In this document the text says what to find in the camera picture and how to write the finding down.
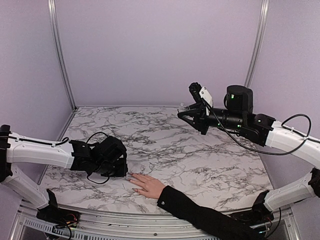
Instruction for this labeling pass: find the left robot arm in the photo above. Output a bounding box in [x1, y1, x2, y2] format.
[0, 124, 128, 223]

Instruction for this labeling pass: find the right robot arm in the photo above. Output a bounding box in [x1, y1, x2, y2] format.
[177, 82, 320, 225]

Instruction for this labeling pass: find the left aluminium frame post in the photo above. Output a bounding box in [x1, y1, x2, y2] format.
[47, 0, 77, 112]

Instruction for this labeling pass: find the front aluminium rail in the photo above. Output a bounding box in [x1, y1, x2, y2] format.
[9, 203, 296, 240]

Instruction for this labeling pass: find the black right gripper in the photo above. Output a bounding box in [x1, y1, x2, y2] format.
[178, 102, 245, 135]

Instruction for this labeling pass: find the person's bare hand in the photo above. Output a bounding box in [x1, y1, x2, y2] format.
[127, 173, 166, 200]

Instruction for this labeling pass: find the black sleeved forearm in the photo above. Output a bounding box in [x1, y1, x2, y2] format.
[157, 186, 266, 240]

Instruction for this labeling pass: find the aluminium frame post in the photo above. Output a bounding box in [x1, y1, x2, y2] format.
[47, 0, 77, 112]
[244, 0, 270, 88]

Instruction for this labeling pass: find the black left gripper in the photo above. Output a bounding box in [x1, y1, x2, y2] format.
[94, 157, 128, 178]

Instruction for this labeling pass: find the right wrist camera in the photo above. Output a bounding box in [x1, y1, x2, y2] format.
[189, 82, 214, 108]

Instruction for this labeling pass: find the right aluminium frame post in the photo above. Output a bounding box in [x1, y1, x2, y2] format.
[244, 0, 270, 88]

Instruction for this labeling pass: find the clear nail polish bottle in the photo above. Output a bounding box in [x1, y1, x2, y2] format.
[178, 102, 190, 112]

